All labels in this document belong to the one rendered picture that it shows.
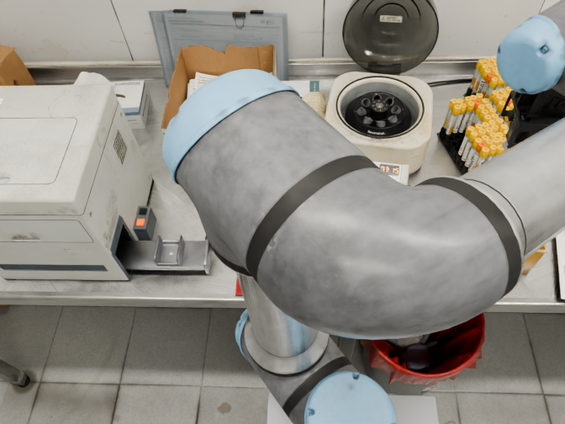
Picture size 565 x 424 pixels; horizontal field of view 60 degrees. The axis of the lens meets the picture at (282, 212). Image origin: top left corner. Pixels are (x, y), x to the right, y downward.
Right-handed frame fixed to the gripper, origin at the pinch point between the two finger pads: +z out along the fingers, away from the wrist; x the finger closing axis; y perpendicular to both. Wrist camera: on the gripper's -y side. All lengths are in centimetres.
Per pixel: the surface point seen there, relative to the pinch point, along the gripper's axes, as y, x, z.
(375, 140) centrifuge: 24.1, -17.7, 14.1
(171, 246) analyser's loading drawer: 66, 7, 21
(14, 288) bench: 99, 17, 25
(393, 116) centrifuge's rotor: 19.8, -26.4, 15.4
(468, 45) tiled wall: -1, -54, 17
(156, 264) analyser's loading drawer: 68, 12, 21
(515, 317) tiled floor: -39, -21, 113
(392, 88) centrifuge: 19.6, -36.3, 16.0
